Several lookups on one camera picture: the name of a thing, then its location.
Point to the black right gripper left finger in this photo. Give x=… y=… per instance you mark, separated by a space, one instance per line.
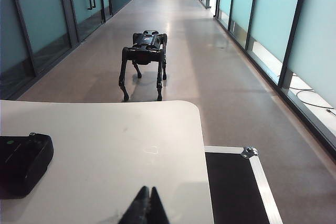
x=139 y=208

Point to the black dual-joystick remote control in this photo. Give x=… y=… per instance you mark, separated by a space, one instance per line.
x=22 y=163

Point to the black quadruped robot dog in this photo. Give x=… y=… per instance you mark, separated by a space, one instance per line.
x=147 y=48

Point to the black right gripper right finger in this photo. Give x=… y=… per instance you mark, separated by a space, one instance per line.
x=157 y=211

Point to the black aluminium-edged flight case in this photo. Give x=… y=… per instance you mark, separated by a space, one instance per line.
x=231 y=190

